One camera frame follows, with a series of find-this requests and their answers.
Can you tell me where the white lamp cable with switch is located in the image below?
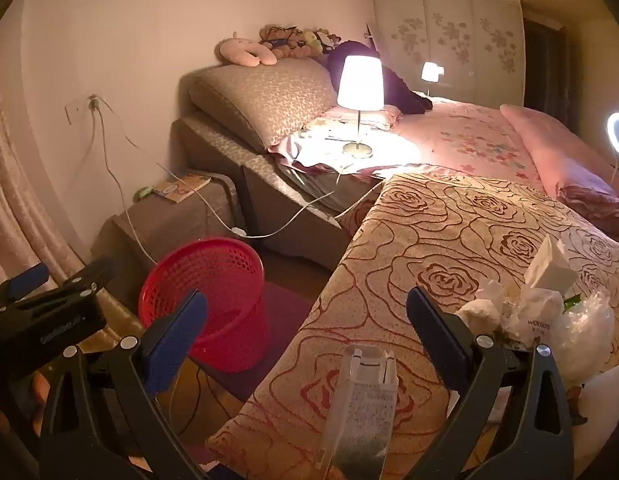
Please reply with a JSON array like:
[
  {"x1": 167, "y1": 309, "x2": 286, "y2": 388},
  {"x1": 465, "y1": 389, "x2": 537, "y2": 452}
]
[{"x1": 92, "y1": 95, "x2": 363, "y2": 240}]

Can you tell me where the thin white cable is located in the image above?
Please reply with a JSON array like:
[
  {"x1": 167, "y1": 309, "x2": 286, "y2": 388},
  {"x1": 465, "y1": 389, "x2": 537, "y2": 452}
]
[{"x1": 90, "y1": 105, "x2": 158, "y2": 267}]

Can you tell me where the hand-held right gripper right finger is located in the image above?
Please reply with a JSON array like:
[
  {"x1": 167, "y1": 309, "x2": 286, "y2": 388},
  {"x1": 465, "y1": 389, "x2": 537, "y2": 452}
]
[{"x1": 406, "y1": 286, "x2": 575, "y2": 480}]

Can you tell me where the pink floral bed sheet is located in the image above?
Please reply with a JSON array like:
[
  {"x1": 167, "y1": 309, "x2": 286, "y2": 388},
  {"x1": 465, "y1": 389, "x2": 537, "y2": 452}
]
[{"x1": 270, "y1": 97, "x2": 555, "y2": 196}]

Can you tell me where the white tissue pack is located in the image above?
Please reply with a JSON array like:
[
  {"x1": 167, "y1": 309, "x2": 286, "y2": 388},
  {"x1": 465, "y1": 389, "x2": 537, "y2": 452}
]
[{"x1": 524, "y1": 235, "x2": 577, "y2": 293}]

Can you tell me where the table lamp with white shade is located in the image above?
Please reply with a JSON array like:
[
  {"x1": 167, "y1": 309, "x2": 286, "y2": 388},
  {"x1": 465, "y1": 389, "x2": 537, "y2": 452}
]
[{"x1": 337, "y1": 55, "x2": 385, "y2": 158}]

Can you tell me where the brown upholstered bedside cabinet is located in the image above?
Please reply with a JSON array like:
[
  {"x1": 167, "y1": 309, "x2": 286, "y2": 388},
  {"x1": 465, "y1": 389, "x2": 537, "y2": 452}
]
[{"x1": 92, "y1": 169, "x2": 243, "y2": 311}]

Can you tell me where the beige patterned curtain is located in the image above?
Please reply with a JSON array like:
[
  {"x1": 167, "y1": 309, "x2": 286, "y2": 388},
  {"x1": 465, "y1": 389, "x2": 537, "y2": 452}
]
[{"x1": 0, "y1": 35, "x2": 145, "y2": 341}]

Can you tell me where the floral sliding door wardrobe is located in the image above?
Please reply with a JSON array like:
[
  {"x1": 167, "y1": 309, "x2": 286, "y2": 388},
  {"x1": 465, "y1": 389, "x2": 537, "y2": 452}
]
[{"x1": 372, "y1": 0, "x2": 525, "y2": 108}]

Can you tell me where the clear plastic bag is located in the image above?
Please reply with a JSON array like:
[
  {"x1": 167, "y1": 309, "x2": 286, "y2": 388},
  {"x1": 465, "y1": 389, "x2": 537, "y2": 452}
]
[{"x1": 554, "y1": 290, "x2": 617, "y2": 386}]

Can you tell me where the white printed wrapper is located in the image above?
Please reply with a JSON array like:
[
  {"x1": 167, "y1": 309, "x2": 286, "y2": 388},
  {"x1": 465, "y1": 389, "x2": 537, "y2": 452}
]
[{"x1": 504, "y1": 287, "x2": 565, "y2": 348}]

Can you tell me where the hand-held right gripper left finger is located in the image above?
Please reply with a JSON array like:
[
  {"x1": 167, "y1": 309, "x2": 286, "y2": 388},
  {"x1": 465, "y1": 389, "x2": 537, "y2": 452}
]
[{"x1": 37, "y1": 290, "x2": 210, "y2": 480}]

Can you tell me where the pink patterned pillow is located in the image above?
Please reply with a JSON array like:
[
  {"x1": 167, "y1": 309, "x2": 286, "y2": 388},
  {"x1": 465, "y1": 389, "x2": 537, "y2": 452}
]
[{"x1": 314, "y1": 105, "x2": 403, "y2": 133}]

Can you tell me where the white tissue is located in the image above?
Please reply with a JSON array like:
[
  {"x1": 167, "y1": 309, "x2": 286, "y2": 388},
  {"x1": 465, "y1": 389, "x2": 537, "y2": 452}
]
[{"x1": 454, "y1": 280, "x2": 505, "y2": 333}]

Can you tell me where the colourful picture book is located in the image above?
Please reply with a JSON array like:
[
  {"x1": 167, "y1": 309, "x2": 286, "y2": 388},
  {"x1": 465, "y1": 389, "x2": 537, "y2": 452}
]
[{"x1": 150, "y1": 172, "x2": 212, "y2": 204}]

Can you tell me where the red plastic mesh basket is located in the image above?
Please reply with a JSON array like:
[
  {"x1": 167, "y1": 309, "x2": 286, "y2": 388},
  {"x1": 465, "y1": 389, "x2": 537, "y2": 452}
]
[{"x1": 138, "y1": 238, "x2": 270, "y2": 374}]

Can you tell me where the white plastic bag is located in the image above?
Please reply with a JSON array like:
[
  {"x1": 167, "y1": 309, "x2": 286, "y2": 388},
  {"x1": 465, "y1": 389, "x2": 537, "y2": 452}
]
[{"x1": 569, "y1": 365, "x2": 619, "y2": 466}]

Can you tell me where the grey mattress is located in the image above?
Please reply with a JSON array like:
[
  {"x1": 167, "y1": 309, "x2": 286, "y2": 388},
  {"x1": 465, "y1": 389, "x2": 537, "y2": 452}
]
[{"x1": 277, "y1": 160, "x2": 385, "y2": 201}]

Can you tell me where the beige rose patterned blanket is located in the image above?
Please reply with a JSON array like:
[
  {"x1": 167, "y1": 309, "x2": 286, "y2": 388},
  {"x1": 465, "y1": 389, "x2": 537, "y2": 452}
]
[{"x1": 204, "y1": 172, "x2": 619, "y2": 480}]

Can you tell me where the brown patterned headboard cushion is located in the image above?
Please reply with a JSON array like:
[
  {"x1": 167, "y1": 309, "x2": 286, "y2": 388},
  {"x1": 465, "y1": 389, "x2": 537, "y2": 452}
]
[{"x1": 188, "y1": 57, "x2": 340, "y2": 153}]

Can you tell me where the brown teddy bear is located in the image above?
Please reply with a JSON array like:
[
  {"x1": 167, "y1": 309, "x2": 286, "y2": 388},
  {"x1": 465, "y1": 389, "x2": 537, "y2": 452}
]
[{"x1": 260, "y1": 25, "x2": 311, "y2": 59}]

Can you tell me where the multicoloured plush toy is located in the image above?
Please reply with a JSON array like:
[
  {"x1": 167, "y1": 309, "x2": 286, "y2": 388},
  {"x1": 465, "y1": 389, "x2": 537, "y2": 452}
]
[{"x1": 304, "y1": 27, "x2": 341, "y2": 57}]

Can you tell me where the white wall socket with plug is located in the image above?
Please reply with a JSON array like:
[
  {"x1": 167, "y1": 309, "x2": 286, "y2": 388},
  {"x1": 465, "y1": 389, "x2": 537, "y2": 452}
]
[{"x1": 64, "y1": 94, "x2": 103, "y2": 126}]

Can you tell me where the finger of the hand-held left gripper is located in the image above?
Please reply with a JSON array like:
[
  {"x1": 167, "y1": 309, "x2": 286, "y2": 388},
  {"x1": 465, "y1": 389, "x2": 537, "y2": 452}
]
[
  {"x1": 18, "y1": 257, "x2": 116, "y2": 314},
  {"x1": 0, "y1": 262, "x2": 50, "y2": 312}
]

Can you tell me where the dark wooden door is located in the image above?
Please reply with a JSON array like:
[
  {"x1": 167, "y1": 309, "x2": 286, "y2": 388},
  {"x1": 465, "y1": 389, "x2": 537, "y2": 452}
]
[{"x1": 522, "y1": 5, "x2": 570, "y2": 111}]

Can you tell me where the pink folded quilt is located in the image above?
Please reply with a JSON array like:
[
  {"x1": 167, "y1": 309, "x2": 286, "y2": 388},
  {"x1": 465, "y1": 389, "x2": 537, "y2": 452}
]
[{"x1": 499, "y1": 104, "x2": 619, "y2": 241}]

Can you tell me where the white ring light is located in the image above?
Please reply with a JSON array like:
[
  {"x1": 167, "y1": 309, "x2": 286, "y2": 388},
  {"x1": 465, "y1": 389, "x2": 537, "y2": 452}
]
[{"x1": 607, "y1": 112, "x2": 619, "y2": 181}]

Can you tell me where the dark purple plush toy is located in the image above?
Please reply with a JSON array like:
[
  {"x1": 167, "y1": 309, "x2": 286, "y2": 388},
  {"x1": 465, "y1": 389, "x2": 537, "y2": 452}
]
[{"x1": 327, "y1": 40, "x2": 434, "y2": 113}]

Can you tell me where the pink plush toy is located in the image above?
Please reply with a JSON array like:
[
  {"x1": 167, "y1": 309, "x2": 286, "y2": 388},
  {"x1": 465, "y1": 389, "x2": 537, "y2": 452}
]
[{"x1": 218, "y1": 32, "x2": 278, "y2": 67}]

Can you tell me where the clear plastic packaging box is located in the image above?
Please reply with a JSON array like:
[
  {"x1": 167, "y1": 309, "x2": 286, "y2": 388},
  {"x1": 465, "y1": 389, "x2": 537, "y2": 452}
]
[{"x1": 319, "y1": 344, "x2": 396, "y2": 480}]

